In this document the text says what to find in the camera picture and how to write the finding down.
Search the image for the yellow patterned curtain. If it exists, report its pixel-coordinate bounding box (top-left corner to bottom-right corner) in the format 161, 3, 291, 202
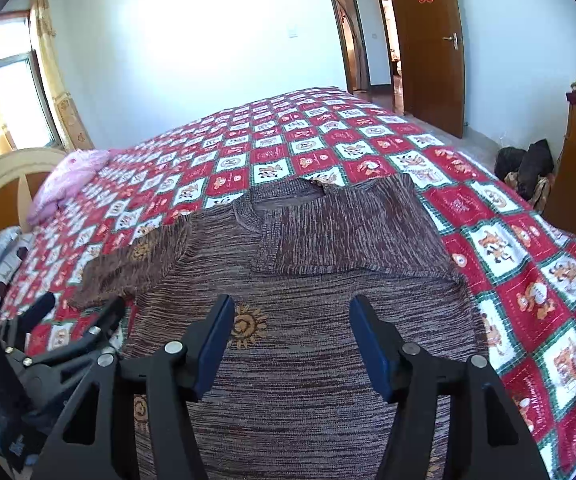
28, 0, 95, 152

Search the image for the brown knitted sweater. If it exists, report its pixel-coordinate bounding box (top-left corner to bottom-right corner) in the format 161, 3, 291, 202
68, 174, 490, 480

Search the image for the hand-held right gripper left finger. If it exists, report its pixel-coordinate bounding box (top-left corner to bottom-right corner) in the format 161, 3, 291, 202
30, 294, 236, 480

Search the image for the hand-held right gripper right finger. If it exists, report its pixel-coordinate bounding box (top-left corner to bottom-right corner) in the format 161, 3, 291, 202
349, 295, 551, 480

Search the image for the window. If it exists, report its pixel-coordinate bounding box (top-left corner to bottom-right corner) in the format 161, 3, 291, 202
0, 16, 65, 150

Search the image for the brown wooden door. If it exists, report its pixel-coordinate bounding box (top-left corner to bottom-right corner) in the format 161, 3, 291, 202
381, 0, 467, 140

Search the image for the pink pillow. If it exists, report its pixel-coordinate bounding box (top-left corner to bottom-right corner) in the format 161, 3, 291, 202
27, 149, 114, 226

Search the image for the white black patterned pillow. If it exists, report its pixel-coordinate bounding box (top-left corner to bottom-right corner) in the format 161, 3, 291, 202
0, 225, 35, 311

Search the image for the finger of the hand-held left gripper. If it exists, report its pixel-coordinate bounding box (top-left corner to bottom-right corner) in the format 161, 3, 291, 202
0, 291, 58, 348
15, 296, 128, 376

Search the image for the brown interior door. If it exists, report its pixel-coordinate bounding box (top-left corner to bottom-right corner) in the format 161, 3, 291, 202
333, 0, 372, 94

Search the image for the red checkered printed blanket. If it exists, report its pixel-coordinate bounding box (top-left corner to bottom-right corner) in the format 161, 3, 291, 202
0, 87, 576, 480

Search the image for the cream wooden headboard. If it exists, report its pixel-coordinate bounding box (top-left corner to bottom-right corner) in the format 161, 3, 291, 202
0, 147, 69, 242

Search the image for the black bag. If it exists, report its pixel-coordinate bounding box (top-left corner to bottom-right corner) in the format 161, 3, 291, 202
495, 146, 527, 182
518, 139, 555, 202

